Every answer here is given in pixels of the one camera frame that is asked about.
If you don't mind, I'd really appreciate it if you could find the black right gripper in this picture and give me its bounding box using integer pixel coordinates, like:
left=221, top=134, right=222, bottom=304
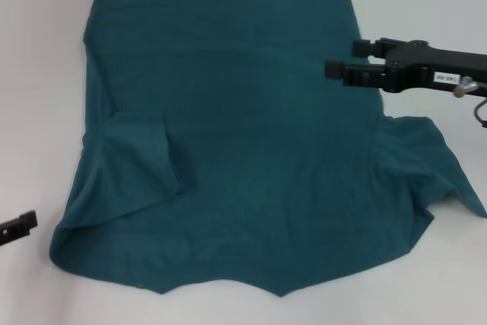
left=325, top=37, right=487, bottom=98

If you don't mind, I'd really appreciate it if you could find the teal blue shirt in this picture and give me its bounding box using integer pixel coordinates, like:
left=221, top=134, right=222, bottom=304
left=49, top=0, right=487, bottom=298

